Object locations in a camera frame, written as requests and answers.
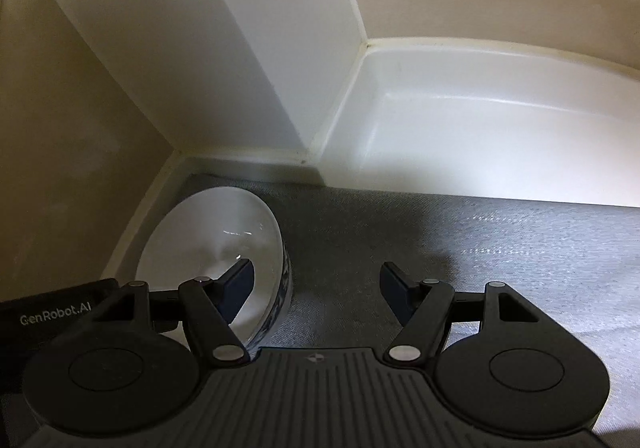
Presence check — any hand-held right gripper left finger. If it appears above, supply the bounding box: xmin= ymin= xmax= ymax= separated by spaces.
xmin=87 ymin=258 xmax=256 ymax=370

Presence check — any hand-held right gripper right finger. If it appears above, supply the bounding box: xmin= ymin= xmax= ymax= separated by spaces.
xmin=380 ymin=262 xmax=546 ymax=369

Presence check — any white bowl blue pattern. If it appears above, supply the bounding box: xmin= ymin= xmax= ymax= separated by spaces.
xmin=135 ymin=185 xmax=295 ymax=359

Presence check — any grey mat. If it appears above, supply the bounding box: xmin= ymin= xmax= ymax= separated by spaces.
xmin=0 ymin=173 xmax=640 ymax=448

